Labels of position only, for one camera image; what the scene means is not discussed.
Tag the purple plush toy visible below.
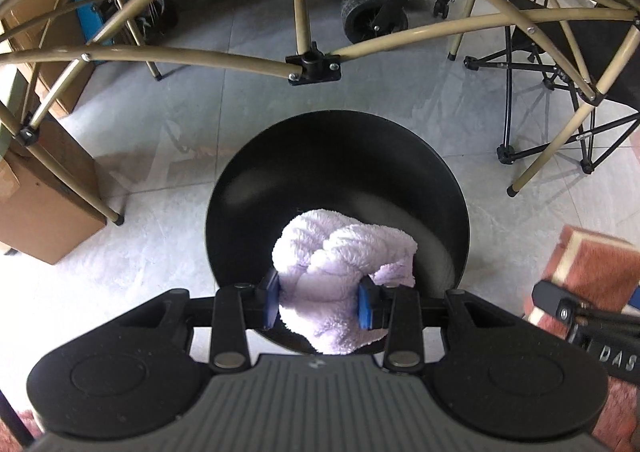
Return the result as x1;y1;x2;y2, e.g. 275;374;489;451
272;208;418;355

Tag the black waste bin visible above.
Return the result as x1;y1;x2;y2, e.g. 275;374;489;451
205;110;471;358

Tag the pink fluffy rug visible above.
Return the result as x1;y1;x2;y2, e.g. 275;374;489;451
15;224;640;452

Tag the cardboard box with green liner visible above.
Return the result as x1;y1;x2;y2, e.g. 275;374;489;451
0;67;108;265

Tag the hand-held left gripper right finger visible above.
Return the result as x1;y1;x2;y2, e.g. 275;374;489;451
357;276;503;373

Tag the black folding chair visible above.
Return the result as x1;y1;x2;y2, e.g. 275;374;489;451
462;0;640;175

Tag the black thin rod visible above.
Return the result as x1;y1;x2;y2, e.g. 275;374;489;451
0;387;28;448

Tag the large cardboard box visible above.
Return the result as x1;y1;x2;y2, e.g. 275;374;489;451
10;0;101;118

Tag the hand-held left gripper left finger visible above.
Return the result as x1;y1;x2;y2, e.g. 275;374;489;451
127;268;281;373

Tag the olive folding table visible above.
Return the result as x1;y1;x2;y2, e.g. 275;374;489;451
0;0;640;225

